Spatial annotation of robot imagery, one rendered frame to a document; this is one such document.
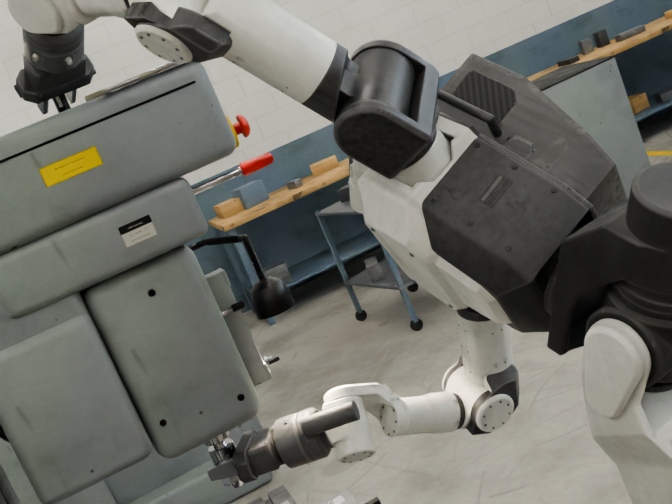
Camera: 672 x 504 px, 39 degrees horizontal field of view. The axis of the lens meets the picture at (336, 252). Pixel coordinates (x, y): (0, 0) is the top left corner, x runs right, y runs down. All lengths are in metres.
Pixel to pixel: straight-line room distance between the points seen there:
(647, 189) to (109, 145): 0.79
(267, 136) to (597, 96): 3.22
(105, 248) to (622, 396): 0.79
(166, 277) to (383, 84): 0.51
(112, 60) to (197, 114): 6.68
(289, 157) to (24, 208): 6.92
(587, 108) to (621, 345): 5.03
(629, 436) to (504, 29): 8.01
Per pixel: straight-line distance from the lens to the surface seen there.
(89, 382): 1.53
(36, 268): 1.50
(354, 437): 1.61
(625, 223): 1.14
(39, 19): 1.38
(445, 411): 1.70
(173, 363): 1.56
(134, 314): 1.54
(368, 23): 8.64
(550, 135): 1.30
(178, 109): 1.50
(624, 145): 6.30
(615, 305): 1.18
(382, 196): 1.29
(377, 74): 1.25
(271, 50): 1.18
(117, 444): 1.56
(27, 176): 1.48
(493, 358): 1.67
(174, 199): 1.50
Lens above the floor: 1.83
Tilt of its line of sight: 11 degrees down
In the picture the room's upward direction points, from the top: 23 degrees counter-clockwise
